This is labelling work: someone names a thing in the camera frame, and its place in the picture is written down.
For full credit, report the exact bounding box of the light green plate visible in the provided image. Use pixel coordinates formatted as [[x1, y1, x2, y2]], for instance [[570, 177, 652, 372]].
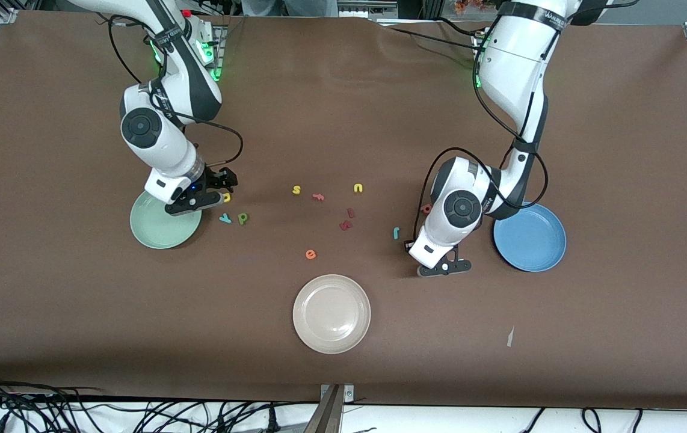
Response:
[[130, 191, 203, 250]]

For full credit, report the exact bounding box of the beige plate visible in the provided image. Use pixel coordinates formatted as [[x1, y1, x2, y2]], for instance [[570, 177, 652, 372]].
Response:
[[292, 274, 372, 354]]

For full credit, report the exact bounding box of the blue plate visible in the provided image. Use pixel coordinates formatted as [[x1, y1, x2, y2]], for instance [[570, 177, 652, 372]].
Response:
[[493, 203, 567, 272]]

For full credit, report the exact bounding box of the person in jeans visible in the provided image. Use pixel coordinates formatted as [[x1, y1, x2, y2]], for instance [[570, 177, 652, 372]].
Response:
[[241, 0, 339, 17]]

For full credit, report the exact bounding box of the orange flower decoration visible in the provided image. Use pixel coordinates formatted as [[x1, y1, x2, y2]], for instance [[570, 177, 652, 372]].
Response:
[[455, 0, 501, 14]]

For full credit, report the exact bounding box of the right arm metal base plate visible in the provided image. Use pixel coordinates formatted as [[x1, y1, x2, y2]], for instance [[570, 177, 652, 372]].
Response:
[[196, 24, 224, 82]]

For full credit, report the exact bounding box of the metal camera stand post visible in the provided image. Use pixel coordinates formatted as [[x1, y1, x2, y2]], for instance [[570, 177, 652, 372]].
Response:
[[303, 384, 355, 433]]

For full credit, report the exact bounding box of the black table cable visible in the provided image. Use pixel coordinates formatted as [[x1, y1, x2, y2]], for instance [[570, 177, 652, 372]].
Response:
[[389, 26, 488, 55]]

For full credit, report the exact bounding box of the tangled black cable bundle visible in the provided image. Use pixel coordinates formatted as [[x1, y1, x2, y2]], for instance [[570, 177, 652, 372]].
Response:
[[0, 370, 296, 433]]

